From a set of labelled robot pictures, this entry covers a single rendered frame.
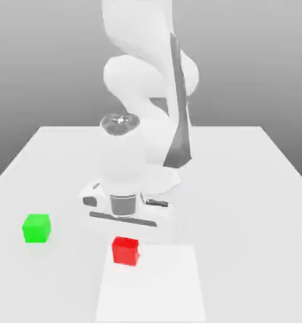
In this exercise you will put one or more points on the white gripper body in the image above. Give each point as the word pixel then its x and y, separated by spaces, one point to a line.
pixel 123 220

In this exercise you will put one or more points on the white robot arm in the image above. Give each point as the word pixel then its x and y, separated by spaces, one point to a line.
pixel 130 83

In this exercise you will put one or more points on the small red cube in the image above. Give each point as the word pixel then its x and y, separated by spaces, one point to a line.
pixel 125 251

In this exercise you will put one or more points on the small green cube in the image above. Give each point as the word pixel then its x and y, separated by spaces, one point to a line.
pixel 36 229

